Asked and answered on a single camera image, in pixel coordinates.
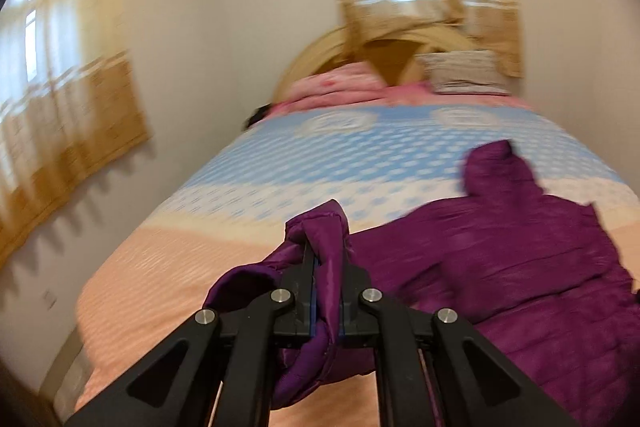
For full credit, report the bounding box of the pink folded quilt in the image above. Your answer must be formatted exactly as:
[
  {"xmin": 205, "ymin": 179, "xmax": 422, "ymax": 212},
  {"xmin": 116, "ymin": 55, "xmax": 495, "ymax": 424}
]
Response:
[{"xmin": 272, "ymin": 61, "xmax": 387, "ymax": 115}]

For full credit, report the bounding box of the pink cloth under pillow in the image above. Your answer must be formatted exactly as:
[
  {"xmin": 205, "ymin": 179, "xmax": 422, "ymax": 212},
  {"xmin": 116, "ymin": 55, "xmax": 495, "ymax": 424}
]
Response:
[{"xmin": 382, "ymin": 82, "xmax": 532, "ymax": 108}]

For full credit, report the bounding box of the beige side window curtain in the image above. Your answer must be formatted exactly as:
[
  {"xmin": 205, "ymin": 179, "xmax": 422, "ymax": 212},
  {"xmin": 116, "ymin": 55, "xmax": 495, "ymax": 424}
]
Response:
[{"xmin": 0, "ymin": 0, "xmax": 152, "ymax": 264}]

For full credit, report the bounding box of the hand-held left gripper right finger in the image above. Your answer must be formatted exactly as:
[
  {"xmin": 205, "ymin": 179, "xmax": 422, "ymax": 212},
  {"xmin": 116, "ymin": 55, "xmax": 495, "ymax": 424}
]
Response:
[{"xmin": 339, "ymin": 263, "xmax": 579, "ymax": 427}]

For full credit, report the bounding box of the bed with patterned bedspread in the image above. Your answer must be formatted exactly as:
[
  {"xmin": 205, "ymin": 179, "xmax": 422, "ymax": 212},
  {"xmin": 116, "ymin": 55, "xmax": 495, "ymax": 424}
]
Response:
[{"xmin": 75, "ymin": 94, "xmax": 640, "ymax": 427}]

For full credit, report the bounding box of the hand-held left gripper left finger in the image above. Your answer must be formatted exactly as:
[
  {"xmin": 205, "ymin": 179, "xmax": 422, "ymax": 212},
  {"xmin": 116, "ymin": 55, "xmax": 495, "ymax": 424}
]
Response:
[{"xmin": 64, "ymin": 241, "xmax": 318, "ymax": 427}]

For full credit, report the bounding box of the purple puffer jacket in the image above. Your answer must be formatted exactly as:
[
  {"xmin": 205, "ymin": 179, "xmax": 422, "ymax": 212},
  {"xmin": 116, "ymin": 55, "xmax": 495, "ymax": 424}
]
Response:
[{"xmin": 202, "ymin": 139, "xmax": 640, "ymax": 427}]

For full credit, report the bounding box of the grey patterned pillow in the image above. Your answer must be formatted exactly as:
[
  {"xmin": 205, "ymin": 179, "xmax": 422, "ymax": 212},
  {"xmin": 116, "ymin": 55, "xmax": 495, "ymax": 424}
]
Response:
[{"xmin": 416, "ymin": 50, "xmax": 512, "ymax": 96}]

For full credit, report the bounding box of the wooden arched headboard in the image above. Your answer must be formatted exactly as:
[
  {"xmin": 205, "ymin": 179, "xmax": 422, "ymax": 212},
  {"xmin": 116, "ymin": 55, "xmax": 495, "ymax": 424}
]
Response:
[{"xmin": 272, "ymin": 24, "xmax": 482, "ymax": 104}]

